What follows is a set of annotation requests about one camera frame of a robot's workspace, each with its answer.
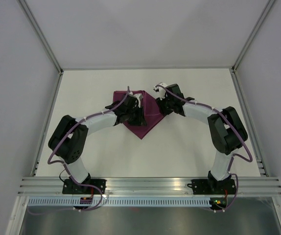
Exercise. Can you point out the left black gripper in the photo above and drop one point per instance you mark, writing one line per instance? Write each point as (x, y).
(140, 120)

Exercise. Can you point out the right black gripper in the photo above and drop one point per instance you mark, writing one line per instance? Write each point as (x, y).
(161, 105)

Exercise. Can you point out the purple cloth napkin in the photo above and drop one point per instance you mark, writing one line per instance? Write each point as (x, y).
(151, 114)

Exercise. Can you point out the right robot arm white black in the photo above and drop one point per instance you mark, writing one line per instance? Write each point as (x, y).
(228, 134)

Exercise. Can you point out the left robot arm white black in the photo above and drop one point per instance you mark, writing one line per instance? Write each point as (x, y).
(68, 139)

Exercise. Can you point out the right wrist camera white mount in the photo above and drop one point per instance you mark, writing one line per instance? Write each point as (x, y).
(160, 89)

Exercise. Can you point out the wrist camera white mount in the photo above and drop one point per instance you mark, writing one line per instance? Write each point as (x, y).
(138, 97)
(160, 89)

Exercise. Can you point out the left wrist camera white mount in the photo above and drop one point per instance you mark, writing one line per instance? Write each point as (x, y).
(138, 97)

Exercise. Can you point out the rear aluminium frame bar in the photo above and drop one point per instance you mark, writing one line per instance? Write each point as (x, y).
(145, 68)

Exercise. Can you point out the right aluminium frame post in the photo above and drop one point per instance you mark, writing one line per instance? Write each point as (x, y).
(254, 32)

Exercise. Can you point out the aluminium frame post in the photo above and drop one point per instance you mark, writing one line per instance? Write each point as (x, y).
(39, 33)
(254, 32)

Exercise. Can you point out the white slotted cable duct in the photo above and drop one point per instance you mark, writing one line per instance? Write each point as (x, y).
(121, 201)

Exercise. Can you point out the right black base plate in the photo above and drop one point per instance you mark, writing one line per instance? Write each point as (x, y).
(209, 187)

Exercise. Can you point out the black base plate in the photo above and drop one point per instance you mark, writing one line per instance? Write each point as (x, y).
(70, 187)
(209, 187)

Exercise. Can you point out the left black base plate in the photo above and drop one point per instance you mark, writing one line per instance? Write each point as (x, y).
(70, 187)

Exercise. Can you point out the aluminium mounting rail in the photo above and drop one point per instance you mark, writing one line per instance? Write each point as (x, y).
(168, 187)

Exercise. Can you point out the left aluminium frame post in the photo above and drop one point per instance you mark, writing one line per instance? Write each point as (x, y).
(39, 33)

